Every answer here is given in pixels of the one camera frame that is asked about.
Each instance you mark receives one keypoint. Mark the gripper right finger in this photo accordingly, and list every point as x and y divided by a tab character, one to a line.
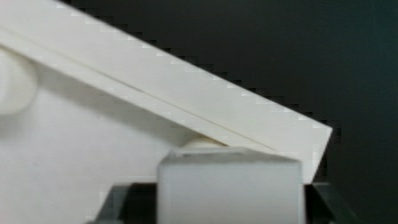
327	209

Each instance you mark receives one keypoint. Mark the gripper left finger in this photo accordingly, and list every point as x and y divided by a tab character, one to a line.
130	205

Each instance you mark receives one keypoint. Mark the white leg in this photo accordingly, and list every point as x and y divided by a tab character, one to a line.
227	186

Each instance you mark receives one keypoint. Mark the white square tabletop tray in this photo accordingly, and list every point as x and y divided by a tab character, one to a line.
107	103

